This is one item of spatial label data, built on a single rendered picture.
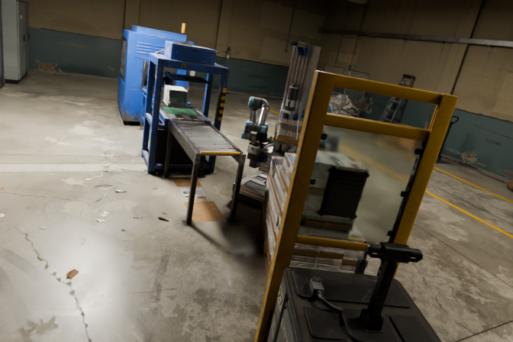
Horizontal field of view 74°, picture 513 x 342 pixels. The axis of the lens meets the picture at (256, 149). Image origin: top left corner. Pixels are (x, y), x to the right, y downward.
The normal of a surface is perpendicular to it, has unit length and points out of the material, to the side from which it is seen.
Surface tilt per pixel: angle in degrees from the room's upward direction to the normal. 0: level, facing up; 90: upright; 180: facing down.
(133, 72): 90
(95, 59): 90
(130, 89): 90
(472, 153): 90
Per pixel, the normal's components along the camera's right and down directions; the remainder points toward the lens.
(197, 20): 0.42, 0.34
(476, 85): -0.89, -0.03
